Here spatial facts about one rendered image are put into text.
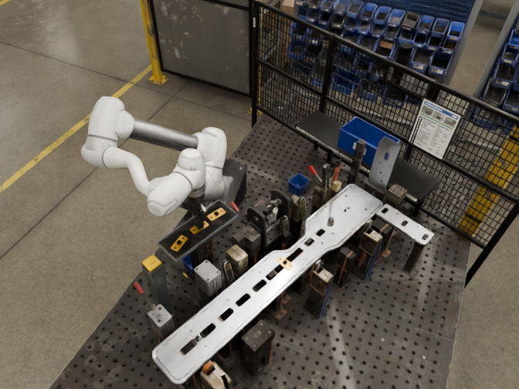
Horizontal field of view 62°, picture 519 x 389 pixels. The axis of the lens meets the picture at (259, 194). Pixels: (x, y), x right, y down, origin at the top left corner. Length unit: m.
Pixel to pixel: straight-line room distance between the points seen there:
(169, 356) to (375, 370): 0.96
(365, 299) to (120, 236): 1.99
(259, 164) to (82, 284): 1.52
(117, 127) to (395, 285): 1.62
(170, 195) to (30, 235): 2.32
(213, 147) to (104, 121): 0.60
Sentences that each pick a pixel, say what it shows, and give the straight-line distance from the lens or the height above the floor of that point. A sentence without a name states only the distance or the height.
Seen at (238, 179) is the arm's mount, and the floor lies 0.92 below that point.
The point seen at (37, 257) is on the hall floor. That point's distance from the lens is 3.64.
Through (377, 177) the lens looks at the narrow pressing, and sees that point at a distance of 2.43.
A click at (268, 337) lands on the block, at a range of 1.85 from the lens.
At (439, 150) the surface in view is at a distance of 2.51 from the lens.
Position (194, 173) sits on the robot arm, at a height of 1.56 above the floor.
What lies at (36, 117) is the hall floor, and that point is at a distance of 4.93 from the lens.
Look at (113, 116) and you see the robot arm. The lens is 2.08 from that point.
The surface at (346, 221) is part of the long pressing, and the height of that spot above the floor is 1.00.
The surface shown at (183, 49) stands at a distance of 4.66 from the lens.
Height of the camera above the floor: 2.71
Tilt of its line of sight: 47 degrees down
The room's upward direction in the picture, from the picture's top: 2 degrees clockwise
